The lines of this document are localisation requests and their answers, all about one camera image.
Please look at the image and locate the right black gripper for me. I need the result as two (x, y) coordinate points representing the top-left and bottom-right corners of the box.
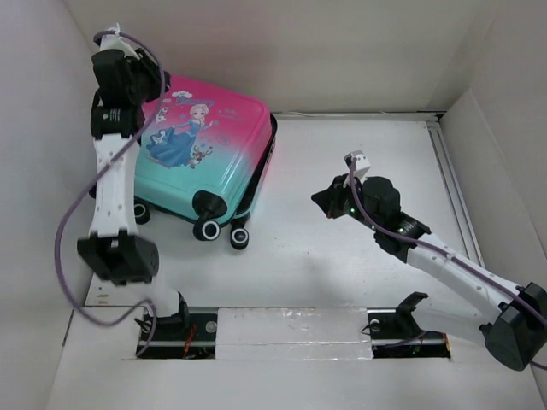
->
(310, 173), (381, 232)

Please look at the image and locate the teal pink suitcase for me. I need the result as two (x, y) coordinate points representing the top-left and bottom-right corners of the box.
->
(134, 75), (277, 250)

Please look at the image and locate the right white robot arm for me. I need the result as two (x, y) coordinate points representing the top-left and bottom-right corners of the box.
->
(311, 174), (546, 372)

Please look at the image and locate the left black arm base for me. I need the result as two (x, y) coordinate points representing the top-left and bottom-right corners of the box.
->
(135, 309), (218, 360)

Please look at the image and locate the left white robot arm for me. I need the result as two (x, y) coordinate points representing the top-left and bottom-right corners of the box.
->
(77, 48), (191, 339)

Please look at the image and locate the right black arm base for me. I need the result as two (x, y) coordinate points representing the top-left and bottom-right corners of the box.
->
(361, 292), (451, 359)

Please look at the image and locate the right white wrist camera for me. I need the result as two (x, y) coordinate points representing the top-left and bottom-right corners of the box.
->
(344, 150), (371, 183)

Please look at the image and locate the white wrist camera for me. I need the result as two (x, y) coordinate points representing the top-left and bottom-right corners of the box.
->
(93, 24), (139, 59)
(344, 150), (371, 183)

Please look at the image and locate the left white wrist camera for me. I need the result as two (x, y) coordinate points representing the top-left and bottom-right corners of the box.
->
(93, 24), (139, 59)

